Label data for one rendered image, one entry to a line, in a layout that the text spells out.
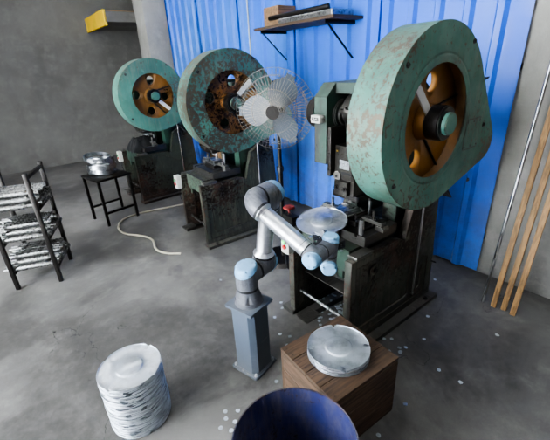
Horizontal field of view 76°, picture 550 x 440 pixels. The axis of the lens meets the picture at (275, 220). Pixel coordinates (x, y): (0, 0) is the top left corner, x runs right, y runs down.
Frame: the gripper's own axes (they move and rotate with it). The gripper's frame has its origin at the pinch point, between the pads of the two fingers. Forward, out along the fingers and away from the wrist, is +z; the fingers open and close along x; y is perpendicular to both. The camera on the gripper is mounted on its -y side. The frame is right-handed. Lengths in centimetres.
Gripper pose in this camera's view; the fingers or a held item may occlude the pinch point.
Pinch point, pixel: (324, 231)
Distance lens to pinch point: 191.4
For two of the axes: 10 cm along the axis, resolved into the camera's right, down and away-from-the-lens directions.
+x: 0.5, 8.9, 4.6
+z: 0.0, -4.6, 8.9
